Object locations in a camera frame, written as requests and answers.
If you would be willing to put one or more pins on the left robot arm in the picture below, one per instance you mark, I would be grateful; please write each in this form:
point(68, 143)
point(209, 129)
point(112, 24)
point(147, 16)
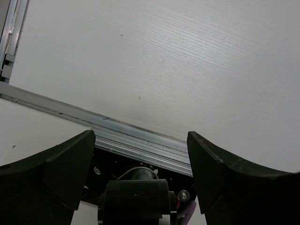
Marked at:
point(140, 202)

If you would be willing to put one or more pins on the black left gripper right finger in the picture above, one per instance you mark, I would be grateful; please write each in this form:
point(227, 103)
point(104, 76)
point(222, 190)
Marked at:
point(234, 191)

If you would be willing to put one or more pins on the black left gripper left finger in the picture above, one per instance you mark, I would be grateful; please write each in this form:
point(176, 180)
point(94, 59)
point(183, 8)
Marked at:
point(46, 188)

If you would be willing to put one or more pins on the aluminium left table rail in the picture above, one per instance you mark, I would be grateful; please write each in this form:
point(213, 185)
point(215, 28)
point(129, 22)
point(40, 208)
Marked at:
point(12, 18)

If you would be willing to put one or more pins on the aluminium front table rail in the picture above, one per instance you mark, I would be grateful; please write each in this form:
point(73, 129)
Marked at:
point(118, 137)

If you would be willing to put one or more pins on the aluminium table rail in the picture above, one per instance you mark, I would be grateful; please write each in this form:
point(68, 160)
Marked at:
point(118, 137)
point(12, 18)

